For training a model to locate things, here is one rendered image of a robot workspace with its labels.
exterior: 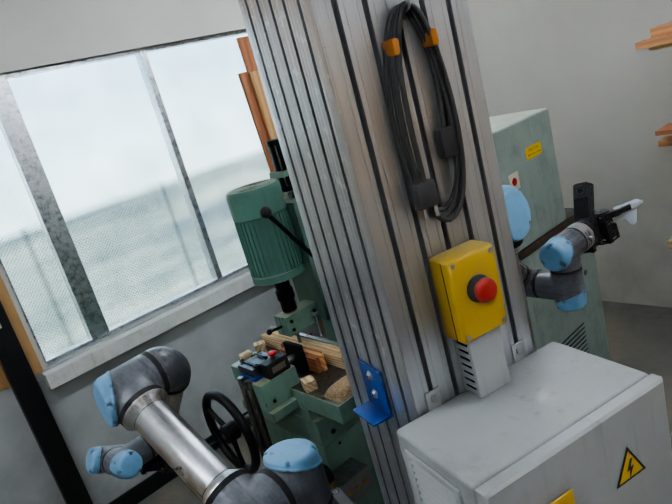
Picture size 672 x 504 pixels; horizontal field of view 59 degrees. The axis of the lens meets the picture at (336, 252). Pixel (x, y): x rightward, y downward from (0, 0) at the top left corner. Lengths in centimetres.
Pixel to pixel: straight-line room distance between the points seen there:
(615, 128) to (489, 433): 297
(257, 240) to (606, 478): 123
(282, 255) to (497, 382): 103
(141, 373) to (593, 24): 299
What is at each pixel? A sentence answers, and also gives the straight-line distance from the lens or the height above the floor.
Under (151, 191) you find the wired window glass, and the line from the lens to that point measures 325.
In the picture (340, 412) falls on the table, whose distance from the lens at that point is 171.
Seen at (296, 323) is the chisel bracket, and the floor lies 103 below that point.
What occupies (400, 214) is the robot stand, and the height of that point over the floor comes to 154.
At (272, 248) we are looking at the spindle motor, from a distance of 184.
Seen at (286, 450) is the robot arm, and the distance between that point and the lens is 132.
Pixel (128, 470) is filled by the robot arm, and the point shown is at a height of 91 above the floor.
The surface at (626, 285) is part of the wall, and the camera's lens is 402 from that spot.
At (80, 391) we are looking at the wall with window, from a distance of 315.
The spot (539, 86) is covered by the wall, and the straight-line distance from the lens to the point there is 386.
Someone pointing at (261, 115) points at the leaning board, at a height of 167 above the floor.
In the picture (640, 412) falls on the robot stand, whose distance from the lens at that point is 96.
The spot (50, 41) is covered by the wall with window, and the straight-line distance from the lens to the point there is 312.
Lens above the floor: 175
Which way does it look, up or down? 16 degrees down
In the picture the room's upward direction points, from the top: 16 degrees counter-clockwise
